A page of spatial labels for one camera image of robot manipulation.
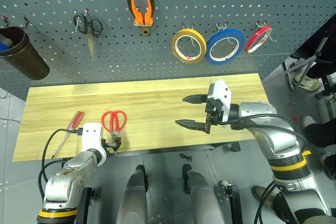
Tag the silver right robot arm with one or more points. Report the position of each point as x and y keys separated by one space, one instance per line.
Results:
x=275 y=140

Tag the dark rounded left robot leg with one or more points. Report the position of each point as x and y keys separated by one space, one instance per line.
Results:
x=132 y=197

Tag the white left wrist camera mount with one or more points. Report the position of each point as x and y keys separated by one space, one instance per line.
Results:
x=92 y=136

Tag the dark rounded right robot leg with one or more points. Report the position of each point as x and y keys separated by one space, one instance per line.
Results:
x=203 y=197

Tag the blue tape roll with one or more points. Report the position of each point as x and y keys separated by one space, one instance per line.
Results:
x=210 y=54

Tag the red tape roll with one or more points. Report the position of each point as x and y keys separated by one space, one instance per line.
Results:
x=252 y=39

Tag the metal scissors peg hook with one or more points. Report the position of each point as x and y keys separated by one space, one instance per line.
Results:
x=76 y=26

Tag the yellow tape roll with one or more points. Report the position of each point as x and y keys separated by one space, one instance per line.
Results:
x=175 y=48

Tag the metal double peg hook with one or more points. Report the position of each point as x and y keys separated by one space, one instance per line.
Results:
x=193 y=41
x=230 y=41
x=271 y=35

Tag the white pliers holder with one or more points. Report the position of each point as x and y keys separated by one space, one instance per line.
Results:
x=143 y=24

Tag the brown cylindrical cup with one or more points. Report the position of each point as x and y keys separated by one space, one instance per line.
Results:
x=27 y=57

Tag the black table bracket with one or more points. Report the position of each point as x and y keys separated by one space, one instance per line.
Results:
x=235 y=147

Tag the brown shoe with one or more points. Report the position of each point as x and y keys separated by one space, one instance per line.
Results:
x=263 y=195

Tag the beige sneaker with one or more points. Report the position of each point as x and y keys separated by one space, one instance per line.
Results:
x=309 y=83

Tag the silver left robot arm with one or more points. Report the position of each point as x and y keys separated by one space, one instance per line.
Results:
x=68 y=179

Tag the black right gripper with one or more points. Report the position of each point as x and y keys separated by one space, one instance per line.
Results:
x=211 y=109

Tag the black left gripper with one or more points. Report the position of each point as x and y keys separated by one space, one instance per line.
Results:
x=109 y=145

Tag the person leg in black trousers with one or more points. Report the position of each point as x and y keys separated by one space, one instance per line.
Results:
x=321 y=133

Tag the grey perforated pegboard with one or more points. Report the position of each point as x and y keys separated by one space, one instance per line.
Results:
x=162 y=1

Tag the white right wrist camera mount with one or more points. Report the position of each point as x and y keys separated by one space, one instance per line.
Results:
x=222 y=93

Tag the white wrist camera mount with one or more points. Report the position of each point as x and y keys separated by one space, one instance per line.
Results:
x=92 y=136
x=222 y=93

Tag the dark rounded robot leg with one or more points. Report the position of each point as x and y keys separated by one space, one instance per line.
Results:
x=132 y=197
x=203 y=197

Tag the orange and black pliers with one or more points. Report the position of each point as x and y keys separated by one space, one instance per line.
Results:
x=136 y=14

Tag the metal cup peg hook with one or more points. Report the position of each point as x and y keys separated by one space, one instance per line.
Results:
x=25 y=23

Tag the blue item in cup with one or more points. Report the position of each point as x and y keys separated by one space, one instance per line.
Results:
x=3 y=47

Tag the black robot stand frame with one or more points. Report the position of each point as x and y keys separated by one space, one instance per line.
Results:
x=85 y=205
x=233 y=203

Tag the black folding chair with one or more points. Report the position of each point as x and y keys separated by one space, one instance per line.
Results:
x=312 y=48

